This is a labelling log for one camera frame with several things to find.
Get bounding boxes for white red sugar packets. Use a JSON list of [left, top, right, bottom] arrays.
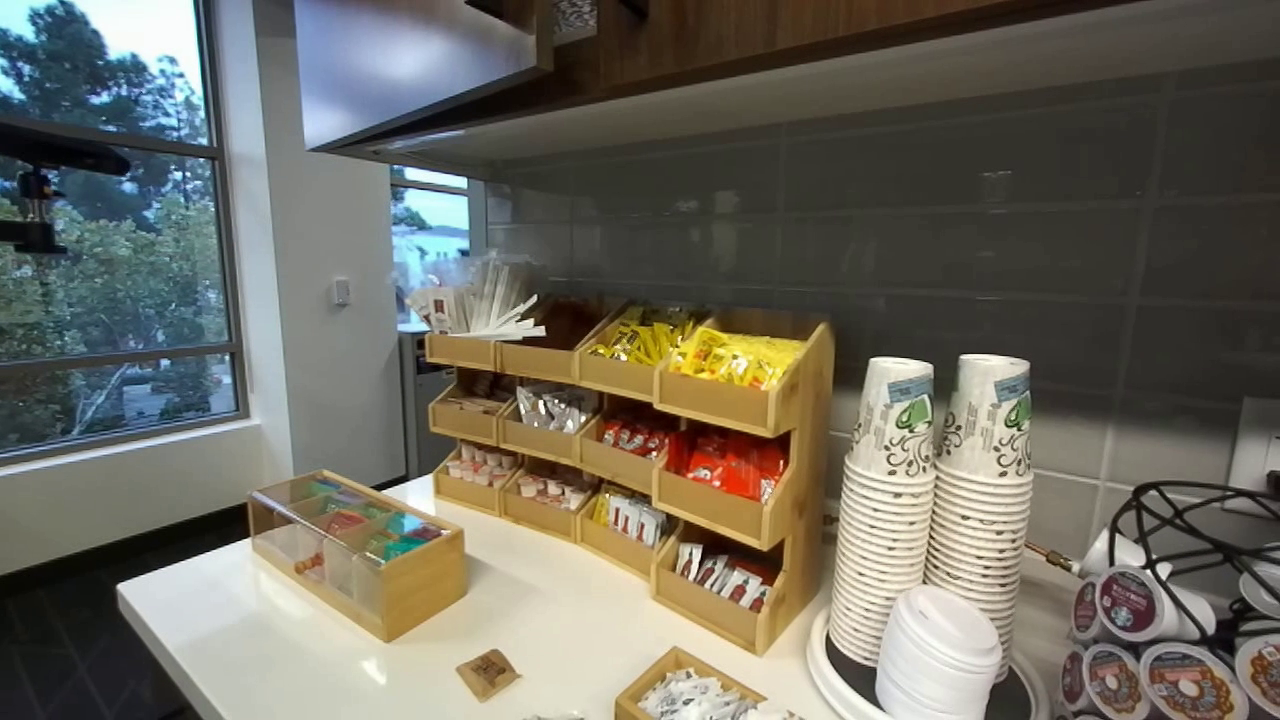
[[443, 446, 516, 490], [514, 470, 594, 514]]

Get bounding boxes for patterned white package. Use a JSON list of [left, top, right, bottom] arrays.
[[536, 0, 598, 51]]

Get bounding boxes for brown wooden stirrers pile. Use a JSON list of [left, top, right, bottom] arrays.
[[443, 374, 516, 411]]

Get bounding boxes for coffee pod printed lid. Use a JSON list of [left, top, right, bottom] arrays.
[[1234, 633, 1280, 720], [1094, 564, 1222, 649], [1056, 649, 1094, 714], [1082, 641, 1150, 720], [1137, 641, 1254, 720], [1066, 571, 1104, 643]]

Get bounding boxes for bamboo tea box clear lid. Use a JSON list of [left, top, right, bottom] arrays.
[[244, 470, 473, 649]]

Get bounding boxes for black wire pod carousel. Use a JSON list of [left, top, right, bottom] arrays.
[[1052, 475, 1280, 720]]

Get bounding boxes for white striped packets pile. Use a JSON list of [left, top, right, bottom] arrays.
[[672, 536, 773, 614]]

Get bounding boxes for large glass window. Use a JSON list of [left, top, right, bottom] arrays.
[[0, 0, 252, 473]]

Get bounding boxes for paper cup stack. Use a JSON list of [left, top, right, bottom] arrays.
[[928, 347, 1038, 674], [829, 352, 939, 674]]

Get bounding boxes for red packets pile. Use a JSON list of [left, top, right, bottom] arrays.
[[663, 428, 794, 503], [594, 403, 678, 458]]

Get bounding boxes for wall cabinet carcass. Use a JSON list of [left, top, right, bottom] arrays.
[[353, 0, 1280, 171]]

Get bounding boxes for clear wrapped cutlery packets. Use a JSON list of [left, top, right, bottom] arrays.
[[408, 257, 475, 335]]

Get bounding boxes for red tea bags row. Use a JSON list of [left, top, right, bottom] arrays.
[[311, 500, 374, 542]]

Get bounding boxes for bamboo tiered organizer rack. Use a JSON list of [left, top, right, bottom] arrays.
[[420, 298, 841, 660]]

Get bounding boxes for green tea bags row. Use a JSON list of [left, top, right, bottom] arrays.
[[356, 514, 443, 569]]

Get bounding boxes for white cup lids stack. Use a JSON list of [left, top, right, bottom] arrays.
[[873, 581, 1009, 720]]

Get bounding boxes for white wrapped stirrers bundle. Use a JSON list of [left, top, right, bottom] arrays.
[[455, 257, 552, 343]]

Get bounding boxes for small sugar packet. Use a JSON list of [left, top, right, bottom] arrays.
[[453, 643, 525, 710]]

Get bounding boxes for white wall outlet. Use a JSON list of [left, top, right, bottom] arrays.
[[1226, 398, 1280, 496]]

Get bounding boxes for grey white creamer packets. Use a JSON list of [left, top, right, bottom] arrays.
[[514, 381, 598, 436]]

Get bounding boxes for yellow white packets pile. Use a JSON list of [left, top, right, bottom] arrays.
[[594, 490, 672, 547]]

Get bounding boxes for narrow glass window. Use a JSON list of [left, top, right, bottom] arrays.
[[390, 164, 473, 331]]

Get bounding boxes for small bamboo tray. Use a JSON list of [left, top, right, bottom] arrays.
[[613, 643, 803, 720]]

